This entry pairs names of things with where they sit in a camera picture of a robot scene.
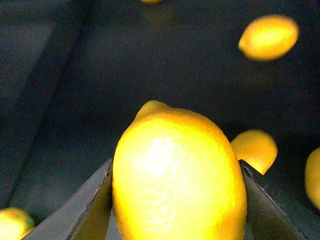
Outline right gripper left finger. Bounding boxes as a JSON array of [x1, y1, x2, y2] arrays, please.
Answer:
[[24, 158, 113, 240]]

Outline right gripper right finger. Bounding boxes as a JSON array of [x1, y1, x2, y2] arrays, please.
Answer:
[[239, 160, 320, 240]]

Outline large yellow lemon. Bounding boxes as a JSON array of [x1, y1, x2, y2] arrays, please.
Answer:
[[112, 100, 247, 240]]

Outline lemon behind right finger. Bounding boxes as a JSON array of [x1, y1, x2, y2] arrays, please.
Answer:
[[304, 147, 320, 210]]

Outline lemon at lower right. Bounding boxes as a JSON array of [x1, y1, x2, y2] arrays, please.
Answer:
[[230, 129, 278, 175]]

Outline lemon at bottom left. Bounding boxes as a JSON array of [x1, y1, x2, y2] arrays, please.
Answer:
[[0, 207, 36, 240]]

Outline lemon at right middle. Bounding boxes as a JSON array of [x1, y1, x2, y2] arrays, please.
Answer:
[[238, 14, 300, 62]]

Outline black fruit display stand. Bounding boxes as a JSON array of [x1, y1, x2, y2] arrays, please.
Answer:
[[0, 0, 320, 225]]

